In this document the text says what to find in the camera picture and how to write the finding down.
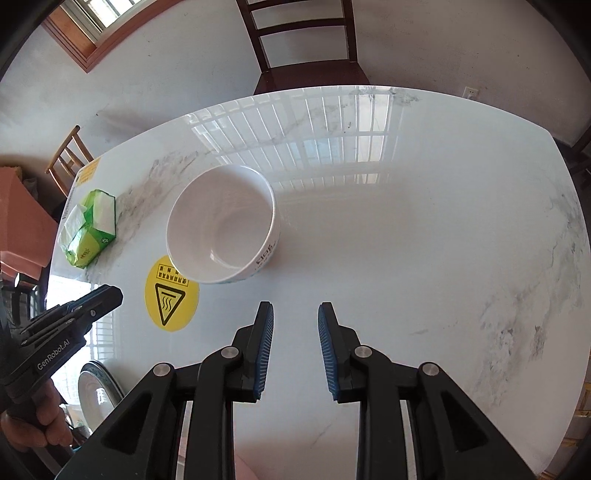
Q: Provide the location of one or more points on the black metal chair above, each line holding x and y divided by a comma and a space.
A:
24, 298

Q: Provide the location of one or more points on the person's left hand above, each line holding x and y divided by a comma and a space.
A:
23, 436

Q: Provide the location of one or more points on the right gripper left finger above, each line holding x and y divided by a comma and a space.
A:
190, 407

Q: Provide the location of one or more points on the green tissue pack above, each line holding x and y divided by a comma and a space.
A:
88, 229

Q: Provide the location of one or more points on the yellow hot warning sticker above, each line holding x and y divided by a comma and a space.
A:
170, 299

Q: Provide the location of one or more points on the large blue floral plate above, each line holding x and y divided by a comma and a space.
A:
105, 379

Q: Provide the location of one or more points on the dark wooden side furniture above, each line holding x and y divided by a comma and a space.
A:
577, 158

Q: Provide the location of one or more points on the white plate pink flowers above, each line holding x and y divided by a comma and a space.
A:
95, 404

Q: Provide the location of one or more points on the light wooden chair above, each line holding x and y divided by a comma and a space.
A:
70, 157

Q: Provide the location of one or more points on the pink plastic bowl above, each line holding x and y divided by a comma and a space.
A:
243, 471

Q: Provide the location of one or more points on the dark wooden chair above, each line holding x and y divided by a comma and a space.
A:
317, 51

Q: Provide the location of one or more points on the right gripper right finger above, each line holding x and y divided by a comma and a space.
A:
405, 408

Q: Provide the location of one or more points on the yellow corner sticker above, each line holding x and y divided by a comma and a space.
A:
86, 173

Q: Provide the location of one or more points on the wooden framed window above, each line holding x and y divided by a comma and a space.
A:
88, 30

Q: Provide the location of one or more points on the white cartoon bowl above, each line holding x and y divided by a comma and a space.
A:
224, 226

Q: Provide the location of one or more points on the orange covered box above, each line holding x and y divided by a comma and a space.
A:
27, 231

